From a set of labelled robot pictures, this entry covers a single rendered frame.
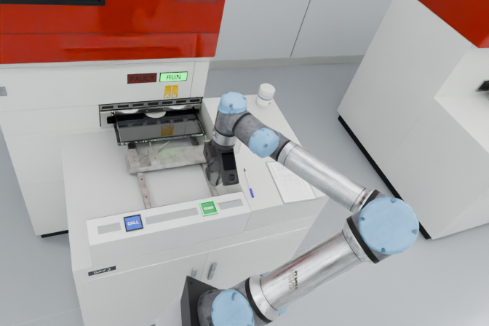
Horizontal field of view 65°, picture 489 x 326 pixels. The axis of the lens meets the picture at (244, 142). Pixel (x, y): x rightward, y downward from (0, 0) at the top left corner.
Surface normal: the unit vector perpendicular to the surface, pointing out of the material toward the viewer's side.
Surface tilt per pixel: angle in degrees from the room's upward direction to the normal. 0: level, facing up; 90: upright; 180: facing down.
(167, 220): 0
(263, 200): 0
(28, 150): 90
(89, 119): 90
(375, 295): 0
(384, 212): 42
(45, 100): 90
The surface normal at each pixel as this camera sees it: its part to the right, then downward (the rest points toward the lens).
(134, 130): 0.22, -0.69
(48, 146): 0.36, 0.72
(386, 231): -0.28, -0.22
